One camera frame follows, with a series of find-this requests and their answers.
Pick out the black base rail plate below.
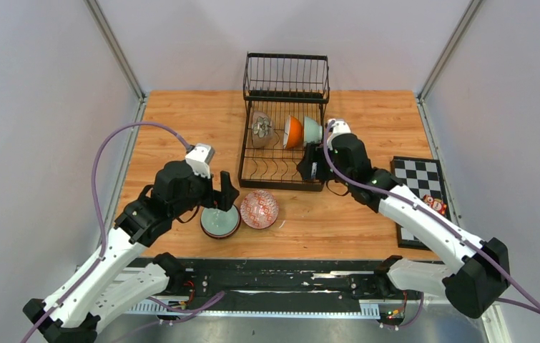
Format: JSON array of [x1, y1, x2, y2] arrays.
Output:
[[160, 258, 420, 313]]

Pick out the red owl toy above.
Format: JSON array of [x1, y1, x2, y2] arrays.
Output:
[[423, 194, 447, 217]]

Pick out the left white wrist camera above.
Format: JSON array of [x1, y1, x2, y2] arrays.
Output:
[[185, 143, 215, 179]]

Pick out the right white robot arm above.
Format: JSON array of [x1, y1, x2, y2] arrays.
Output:
[[298, 134, 511, 319]]

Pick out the black wire dish rack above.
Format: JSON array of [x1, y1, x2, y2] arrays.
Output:
[[238, 52, 330, 192]]

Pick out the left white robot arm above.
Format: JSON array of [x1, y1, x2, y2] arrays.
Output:
[[23, 160, 240, 342]]

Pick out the celadon bowl black rim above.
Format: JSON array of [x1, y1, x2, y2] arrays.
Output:
[[200, 205, 241, 239]]

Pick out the celadon bowl brown rim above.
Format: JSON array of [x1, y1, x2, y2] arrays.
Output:
[[303, 116, 323, 146]]

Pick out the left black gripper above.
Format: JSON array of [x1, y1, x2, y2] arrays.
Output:
[[171, 164, 239, 219]]

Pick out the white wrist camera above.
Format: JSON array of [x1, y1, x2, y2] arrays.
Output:
[[185, 143, 215, 179], [327, 119, 351, 136]]

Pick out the black white checkerboard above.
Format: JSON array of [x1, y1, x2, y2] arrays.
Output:
[[390, 156, 451, 250]]

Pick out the red white patterned bowl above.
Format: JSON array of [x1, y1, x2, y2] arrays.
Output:
[[240, 190, 279, 229]]

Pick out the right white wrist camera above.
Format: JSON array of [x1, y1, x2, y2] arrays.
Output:
[[327, 119, 351, 136]]

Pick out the beige bowl black rim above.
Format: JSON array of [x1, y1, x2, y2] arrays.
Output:
[[251, 111, 274, 149]]

